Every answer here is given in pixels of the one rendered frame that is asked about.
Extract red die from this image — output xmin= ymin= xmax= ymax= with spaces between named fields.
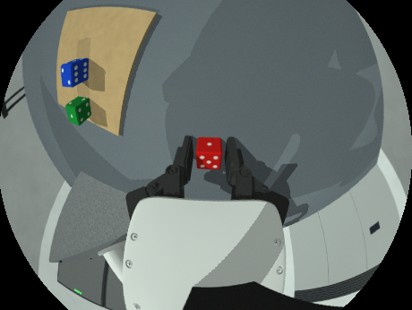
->
xmin=196 ymin=137 xmax=222 ymax=169

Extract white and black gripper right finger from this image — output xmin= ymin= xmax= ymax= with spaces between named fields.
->
xmin=225 ymin=137 xmax=289 ymax=227

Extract tan flat mat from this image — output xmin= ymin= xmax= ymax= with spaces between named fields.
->
xmin=56 ymin=7 xmax=158 ymax=136

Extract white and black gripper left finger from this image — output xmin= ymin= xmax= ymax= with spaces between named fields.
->
xmin=125 ymin=135 xmax=193 ymax=220

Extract green die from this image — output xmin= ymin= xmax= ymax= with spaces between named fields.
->
xmin=65 ymin=96 xmax=91 ymax=125

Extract blue die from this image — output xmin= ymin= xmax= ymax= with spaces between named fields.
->
xmin=61 ymin=58 xmax=89 ymax=87

